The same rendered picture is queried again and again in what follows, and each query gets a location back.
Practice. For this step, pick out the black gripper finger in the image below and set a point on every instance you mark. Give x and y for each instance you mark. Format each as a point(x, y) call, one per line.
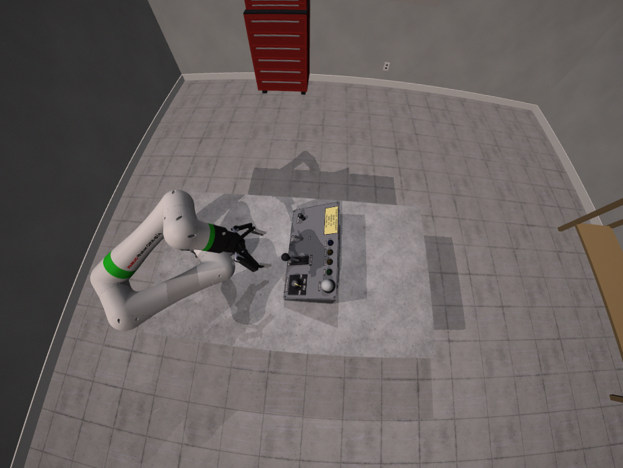
point(248, 261)
point(251, 230)

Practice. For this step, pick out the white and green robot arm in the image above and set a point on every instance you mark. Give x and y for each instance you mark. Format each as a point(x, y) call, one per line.
point(125, 308)

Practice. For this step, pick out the grey control console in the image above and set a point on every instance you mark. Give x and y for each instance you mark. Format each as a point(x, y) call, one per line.
point(313, 254)

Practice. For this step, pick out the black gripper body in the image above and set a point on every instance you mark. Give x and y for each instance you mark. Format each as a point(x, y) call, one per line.
point(233, 244)

